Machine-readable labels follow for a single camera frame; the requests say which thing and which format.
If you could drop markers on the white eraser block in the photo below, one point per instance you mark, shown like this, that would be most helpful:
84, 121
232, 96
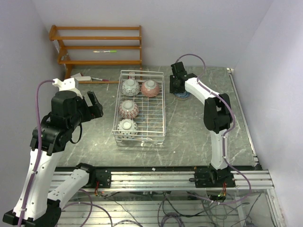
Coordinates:
80, 78

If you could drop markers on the red diamond pattern bowl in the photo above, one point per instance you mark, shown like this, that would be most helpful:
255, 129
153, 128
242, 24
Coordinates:
128, 109

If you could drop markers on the white bowl with dot pattern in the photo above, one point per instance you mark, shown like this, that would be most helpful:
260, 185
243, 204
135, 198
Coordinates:
127, 129

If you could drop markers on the white wire dish rack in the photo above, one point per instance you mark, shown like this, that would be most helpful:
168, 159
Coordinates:
151, 117

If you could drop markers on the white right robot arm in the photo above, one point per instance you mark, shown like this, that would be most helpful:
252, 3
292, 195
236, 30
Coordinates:
217, 118

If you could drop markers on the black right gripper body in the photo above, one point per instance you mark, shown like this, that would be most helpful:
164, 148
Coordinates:
173, 88

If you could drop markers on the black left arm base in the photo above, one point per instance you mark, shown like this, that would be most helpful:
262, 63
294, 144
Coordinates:
102, 178

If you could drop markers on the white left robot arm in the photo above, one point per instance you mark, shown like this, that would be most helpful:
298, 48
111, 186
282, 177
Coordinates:
37, 205

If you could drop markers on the aluminium rail frame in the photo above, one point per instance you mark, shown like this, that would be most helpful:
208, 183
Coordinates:
166, 179

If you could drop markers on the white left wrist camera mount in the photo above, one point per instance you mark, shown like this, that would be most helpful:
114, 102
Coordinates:
70, 84

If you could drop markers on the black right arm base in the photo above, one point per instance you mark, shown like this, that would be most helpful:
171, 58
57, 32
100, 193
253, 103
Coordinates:
209, 177

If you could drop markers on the pink marker pen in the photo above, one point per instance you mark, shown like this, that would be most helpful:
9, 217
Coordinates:
98, 79

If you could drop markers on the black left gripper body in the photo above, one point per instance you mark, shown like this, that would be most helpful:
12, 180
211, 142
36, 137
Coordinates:
84, 112

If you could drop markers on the brown leaf pattern bowl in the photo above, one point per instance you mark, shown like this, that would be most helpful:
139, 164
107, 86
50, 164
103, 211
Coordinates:
150, 88

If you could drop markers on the blue triangle pattern bowl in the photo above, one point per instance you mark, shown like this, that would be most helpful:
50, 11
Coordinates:
130, 87

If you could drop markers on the wooden shelf rack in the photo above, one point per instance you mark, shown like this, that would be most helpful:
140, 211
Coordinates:
77, 43

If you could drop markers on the blue floral pattern bowl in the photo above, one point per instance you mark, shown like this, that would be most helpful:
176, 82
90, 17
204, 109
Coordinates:
182, 96

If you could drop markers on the green marker pen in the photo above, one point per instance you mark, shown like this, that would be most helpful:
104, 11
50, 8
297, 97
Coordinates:
105, 51

